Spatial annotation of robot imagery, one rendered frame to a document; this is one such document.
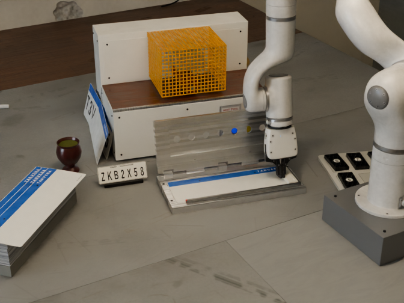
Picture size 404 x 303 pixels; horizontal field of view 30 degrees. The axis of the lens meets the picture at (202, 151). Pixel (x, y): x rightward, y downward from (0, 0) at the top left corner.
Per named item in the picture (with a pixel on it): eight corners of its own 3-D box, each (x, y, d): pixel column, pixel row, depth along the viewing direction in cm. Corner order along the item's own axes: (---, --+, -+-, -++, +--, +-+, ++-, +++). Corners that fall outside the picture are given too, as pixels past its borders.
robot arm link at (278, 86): (267, 120, 234) (296, 117, 235) (266, 78, 230) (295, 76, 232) (260, 114, 242) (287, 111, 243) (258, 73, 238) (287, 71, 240)
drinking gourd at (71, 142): (55, 177, 250) (52, 147, 245) (60, 164, 257) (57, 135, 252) (81, 177, 250) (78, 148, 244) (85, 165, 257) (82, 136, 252)
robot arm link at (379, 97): (425, 144, 211) (436, 64, 201) (389, 166, 200) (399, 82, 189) (388, 131, 219) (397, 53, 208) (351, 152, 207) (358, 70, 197)
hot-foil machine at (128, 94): (115, 163, 258) (109, 59, 240) (95, 115, 292) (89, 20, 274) (317, 135, 277) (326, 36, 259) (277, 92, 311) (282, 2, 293)
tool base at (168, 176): (172, 214, 230) (172, 204, 228) (156, 181, 247) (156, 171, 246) (305, 193, 241) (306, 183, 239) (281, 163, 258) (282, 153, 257)
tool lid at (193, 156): (153, 121, 239) (152, 120, 240) (158, 178, 244) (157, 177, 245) (283, 105, 250) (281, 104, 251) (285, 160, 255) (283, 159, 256)
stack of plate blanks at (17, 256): (11, 277, 203) (6, 244, 198) (-31, 268, 206) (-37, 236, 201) (77, 202, 236) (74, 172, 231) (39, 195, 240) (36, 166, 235)
